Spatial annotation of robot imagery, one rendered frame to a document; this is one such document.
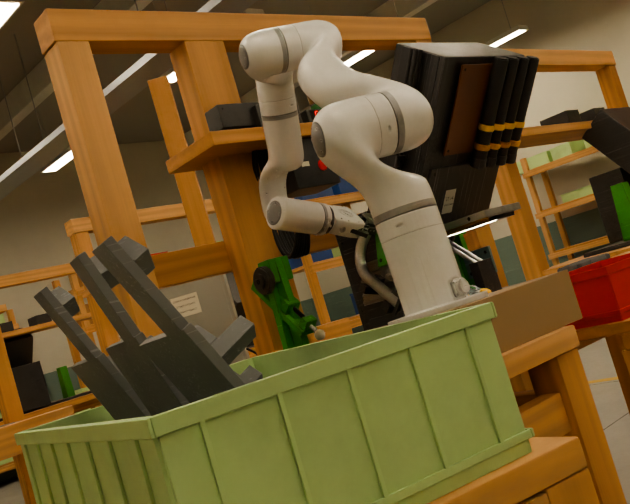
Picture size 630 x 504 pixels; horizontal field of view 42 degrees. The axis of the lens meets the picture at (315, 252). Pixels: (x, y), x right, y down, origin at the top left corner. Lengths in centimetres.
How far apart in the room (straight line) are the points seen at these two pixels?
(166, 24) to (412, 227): 120
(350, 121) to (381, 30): 155
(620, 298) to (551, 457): 95
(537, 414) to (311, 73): 78
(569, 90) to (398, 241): 1063
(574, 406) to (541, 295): 20
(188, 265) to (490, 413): 149
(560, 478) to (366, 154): 72
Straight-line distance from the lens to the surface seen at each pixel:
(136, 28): 237
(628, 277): 190
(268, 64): 180
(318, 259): 757
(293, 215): 202
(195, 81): 240
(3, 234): 1277
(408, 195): 146
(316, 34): 182
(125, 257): 83
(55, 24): 226
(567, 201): 1154
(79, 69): 223
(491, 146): 231
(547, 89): 1219
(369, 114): 148
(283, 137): 199
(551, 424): 148
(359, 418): 81
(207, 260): 233
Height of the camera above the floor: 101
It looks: 4 degrees up
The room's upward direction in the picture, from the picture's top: 17 degrees counter-clockwise
